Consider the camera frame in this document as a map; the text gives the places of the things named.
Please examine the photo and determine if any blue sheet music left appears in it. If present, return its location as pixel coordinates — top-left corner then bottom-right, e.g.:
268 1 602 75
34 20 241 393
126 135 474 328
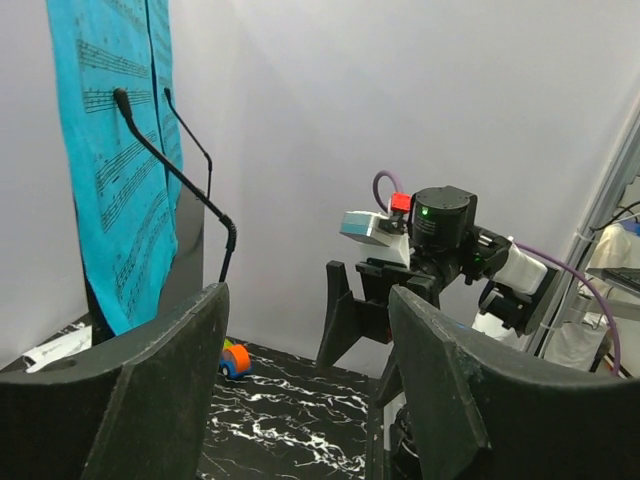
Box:
47 0 177 335

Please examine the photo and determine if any orange green blue block toy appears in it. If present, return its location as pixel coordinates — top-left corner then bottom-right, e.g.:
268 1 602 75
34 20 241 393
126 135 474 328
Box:
219 339 252 380

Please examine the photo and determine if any blue sheet music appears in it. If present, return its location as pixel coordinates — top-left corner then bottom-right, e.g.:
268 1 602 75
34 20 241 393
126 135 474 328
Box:
146 0 183 171
47 0 177 335

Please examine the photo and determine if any blue sheet music right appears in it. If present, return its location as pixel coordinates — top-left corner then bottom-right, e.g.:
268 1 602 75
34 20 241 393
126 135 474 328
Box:
146 0 183 171

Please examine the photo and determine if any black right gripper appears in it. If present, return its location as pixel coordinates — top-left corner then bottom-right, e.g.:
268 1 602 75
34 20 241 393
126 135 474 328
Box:
316 257 450 408

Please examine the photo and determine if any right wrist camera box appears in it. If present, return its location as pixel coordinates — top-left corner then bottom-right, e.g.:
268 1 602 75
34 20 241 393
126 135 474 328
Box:
339 211 410 268

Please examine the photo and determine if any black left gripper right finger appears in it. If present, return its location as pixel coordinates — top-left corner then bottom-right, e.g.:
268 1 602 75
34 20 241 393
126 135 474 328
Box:
388 286 639 479

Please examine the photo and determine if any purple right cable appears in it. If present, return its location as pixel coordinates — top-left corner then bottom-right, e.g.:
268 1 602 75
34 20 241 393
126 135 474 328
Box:
372 169 622 379

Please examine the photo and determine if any white sheet music page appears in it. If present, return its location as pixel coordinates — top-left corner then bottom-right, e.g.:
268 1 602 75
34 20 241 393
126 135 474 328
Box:
23 326 92 373

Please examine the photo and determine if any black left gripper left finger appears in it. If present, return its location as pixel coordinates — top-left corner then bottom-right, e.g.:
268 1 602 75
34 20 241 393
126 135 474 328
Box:
1 283 229 479

